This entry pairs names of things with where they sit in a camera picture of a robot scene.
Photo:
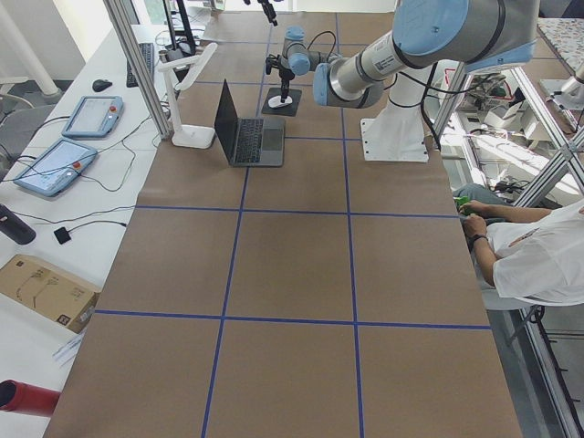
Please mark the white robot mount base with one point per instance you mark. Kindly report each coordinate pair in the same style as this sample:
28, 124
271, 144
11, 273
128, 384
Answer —
396, 134

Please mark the red cylinder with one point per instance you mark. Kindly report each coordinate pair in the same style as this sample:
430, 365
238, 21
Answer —
24, 398

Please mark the grey laptop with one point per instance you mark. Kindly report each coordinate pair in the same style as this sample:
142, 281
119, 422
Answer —
248, 142

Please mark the white computer mouse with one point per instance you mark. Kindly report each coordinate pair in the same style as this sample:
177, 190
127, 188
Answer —
275, 103

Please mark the blue teach pendant near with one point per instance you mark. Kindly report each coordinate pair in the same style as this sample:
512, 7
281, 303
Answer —
57, 168

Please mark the black desktop mouse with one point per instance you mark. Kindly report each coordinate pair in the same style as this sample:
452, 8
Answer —
99, 85

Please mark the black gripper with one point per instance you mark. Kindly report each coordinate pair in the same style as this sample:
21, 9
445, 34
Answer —
266, 4
286, 75

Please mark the aluminium frame post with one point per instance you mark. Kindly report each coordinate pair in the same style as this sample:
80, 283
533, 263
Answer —
120, 20

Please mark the cardboard box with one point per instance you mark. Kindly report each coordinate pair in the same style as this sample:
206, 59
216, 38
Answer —
50, 291

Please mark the black square puck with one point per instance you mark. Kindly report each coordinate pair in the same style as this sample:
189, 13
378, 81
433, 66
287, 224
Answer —
63, 235

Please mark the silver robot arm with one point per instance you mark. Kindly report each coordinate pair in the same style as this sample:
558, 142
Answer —
486, 36

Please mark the blue teach pendant far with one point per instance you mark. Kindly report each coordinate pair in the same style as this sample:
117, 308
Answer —
94, 117

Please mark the person in white shirt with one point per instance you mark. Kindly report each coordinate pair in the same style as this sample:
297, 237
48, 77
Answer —
522, 255

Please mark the black mouse pad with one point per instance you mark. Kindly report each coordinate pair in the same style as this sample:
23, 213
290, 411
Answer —
290, 110

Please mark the blue teach pendant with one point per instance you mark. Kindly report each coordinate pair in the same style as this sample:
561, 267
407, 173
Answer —
94, 117
57, 168

